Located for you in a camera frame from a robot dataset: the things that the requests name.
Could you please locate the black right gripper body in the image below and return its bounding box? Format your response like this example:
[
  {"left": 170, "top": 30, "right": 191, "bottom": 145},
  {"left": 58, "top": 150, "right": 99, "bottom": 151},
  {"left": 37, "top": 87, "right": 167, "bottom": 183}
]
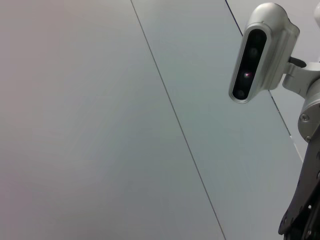
[{"left": 278, "top": 136, "right": 320, "bottom": 240}]

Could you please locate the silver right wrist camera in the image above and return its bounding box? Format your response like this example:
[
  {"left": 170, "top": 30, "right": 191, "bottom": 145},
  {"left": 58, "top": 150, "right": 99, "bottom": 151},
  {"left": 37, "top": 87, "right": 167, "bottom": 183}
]
[{"left": 227, "top": 2, "right": 301, "bottom": 104}]

